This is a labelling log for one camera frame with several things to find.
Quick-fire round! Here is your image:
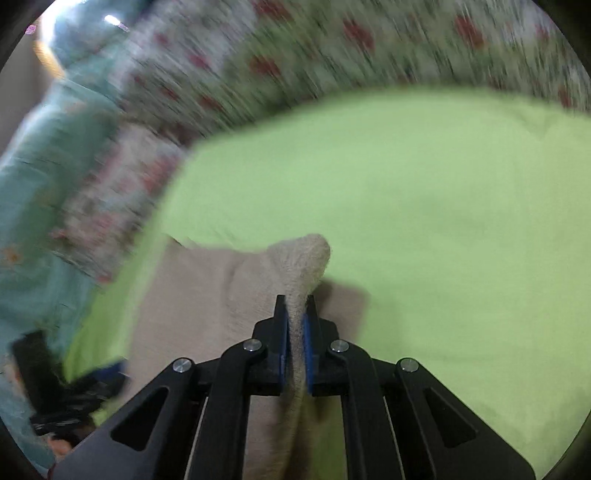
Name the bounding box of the pink floral ruffled pillow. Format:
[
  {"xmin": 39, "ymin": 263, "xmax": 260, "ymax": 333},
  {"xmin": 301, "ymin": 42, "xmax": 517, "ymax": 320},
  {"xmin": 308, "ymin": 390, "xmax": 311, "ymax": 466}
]
[{"xmin": 48, "ymin": 124, "xmax": 199, "ymax": 284}]

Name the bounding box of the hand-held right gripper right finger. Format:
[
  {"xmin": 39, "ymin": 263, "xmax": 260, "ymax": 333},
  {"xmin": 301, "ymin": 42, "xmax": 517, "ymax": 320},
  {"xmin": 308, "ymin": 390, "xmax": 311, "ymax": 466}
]
[{"xmin": 302, "ymin": 295, "xmax": 537, "ymax": 480}]

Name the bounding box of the light green bed sheet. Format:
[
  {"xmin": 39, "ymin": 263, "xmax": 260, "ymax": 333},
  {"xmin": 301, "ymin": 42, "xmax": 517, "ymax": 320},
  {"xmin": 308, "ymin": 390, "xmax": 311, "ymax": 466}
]
[{"xmin": 62, "ymin": 88, "xmax": 591, "ymax": 480}]

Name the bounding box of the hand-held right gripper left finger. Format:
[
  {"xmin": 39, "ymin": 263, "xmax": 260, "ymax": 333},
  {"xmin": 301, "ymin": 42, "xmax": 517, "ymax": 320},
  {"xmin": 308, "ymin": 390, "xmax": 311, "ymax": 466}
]
[{"xmin": 53, "ymin": 295, "xmax": 290, "ymax": 480}]

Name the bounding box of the red rose floral quilt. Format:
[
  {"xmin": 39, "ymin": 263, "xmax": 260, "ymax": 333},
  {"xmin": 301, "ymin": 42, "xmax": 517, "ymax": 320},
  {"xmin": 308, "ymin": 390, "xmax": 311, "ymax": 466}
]
[{"xmin": 117, "ymin": 0, "xmax": 578, "ymax": 139}]

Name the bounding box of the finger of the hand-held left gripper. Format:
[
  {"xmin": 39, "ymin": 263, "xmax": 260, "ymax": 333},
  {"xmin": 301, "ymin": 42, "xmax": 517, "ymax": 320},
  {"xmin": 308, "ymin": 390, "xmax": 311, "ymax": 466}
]
[{"xmin": 69, "ymin": 357, "xmax": 129, "ymax": 393}]

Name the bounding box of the gold framed landscape picture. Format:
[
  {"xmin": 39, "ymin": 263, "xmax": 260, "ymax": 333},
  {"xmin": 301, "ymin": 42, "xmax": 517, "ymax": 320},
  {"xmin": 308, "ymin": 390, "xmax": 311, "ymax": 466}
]
[{"xmin": 34, "ymin": 9, "xmax": 70, "ymax": 81}]

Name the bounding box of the teal floral blanket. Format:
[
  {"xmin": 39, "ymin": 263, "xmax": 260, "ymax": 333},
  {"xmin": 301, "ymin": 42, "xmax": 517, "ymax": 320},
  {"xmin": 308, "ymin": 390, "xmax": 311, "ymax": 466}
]
[{"xmin": 0, "ymin": 18, "xmax": 134, "ymax": 476}]

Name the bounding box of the beige knit sweater brown hem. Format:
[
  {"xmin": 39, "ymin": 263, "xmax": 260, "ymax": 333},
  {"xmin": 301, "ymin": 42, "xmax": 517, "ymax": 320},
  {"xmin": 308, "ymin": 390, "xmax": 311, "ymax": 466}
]
[{"xmin": 127, "ymin": 233, "xmax": 370, "ymax": 480}]

